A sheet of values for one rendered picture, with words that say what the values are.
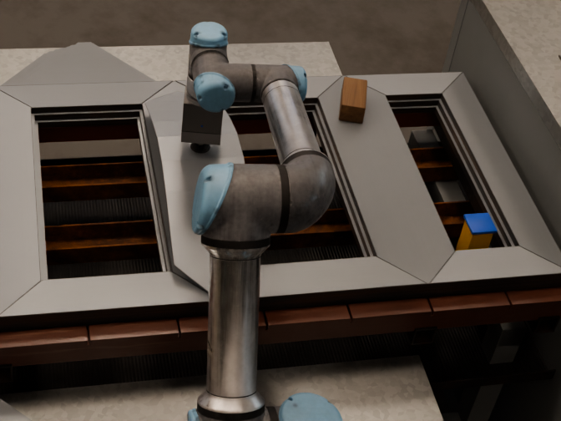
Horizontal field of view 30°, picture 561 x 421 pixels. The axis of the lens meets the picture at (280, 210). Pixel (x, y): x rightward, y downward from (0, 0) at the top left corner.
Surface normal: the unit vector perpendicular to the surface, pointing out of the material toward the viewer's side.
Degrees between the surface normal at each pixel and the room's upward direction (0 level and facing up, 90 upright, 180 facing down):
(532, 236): 0
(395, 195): 0
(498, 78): 90
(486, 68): 90
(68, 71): 0
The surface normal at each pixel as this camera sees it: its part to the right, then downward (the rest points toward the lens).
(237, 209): 0.15, 0.22
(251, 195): 0.20, -0.09
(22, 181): 0.11, -0.73
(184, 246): 0.18, -0.40
